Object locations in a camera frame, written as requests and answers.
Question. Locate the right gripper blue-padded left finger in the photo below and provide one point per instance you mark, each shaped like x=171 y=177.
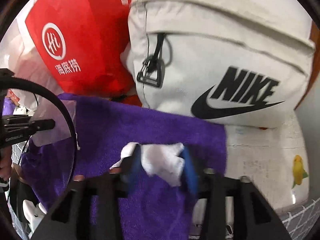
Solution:
x=89 y=209

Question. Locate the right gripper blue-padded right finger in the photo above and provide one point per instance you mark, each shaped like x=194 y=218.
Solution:
x=254 y=218

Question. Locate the white cloth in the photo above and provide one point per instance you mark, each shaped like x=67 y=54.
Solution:
x=156 y=159

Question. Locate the person's left hand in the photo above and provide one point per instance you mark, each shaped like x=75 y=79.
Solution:
x=6 y=163

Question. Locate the grey checked blanket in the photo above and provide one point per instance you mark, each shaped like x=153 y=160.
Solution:
x=300 y=220

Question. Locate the white parrot print sheet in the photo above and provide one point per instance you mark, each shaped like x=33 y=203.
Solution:
x=266 y=156

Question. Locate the white Miniso plastic bag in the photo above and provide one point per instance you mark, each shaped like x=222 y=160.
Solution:
x=19 y=55

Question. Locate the purple towel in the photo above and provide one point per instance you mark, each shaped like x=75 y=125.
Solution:
x=108 y=132

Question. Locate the red Haidilao paper bag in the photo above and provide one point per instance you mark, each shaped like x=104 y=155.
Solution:
x=80 y=42

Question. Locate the beige Nike bag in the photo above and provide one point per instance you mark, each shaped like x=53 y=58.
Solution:
x=224 y=61

